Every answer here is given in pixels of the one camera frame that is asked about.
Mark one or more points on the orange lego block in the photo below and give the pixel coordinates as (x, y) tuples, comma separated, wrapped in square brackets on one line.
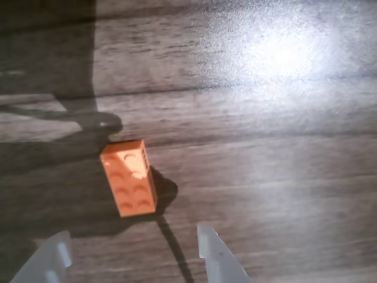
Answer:
[(126, 182)]

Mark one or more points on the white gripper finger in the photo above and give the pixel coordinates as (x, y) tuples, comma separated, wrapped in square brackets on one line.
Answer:
[(48, 262), (219, 265)]

